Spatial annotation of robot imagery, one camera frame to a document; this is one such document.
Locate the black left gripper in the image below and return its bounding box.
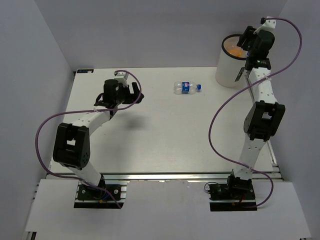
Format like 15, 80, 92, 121
113, 82, 143, 106

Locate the orange juice bottle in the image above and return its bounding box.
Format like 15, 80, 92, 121
228, 47, 247, 58

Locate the blue label plastic bottle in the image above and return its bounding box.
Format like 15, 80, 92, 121
173, 81, 202, 95

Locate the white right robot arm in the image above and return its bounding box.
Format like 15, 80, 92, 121
225, 26, 286, 200

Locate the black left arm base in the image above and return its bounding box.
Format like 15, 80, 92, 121
73, 181, 128, 209

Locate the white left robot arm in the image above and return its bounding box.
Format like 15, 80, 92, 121
53, 78, 144, 200

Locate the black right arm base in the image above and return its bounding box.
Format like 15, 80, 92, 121
203, 175, 257, 212

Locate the white bin with black rim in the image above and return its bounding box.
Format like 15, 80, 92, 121
215, 33, 247, 88

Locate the black table corner label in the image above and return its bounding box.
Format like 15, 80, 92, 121
76, 69, 94, 74

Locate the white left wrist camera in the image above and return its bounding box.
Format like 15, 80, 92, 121
114, 71, 129, 87

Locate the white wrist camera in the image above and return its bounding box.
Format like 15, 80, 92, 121
253, 16, 277, 35
114, 71, 129, 87

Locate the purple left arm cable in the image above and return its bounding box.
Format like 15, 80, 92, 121
34, 69, 143, 209

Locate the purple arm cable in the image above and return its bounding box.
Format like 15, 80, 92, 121
34, 69, 143, 209
208, 17, 304, 209

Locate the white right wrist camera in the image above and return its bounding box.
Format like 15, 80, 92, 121
253, 16, 277, 35

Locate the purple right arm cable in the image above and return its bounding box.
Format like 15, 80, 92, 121
208, 17, 304, 209

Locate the aluminium table edge rail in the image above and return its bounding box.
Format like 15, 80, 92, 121
37, 159, 285, 187

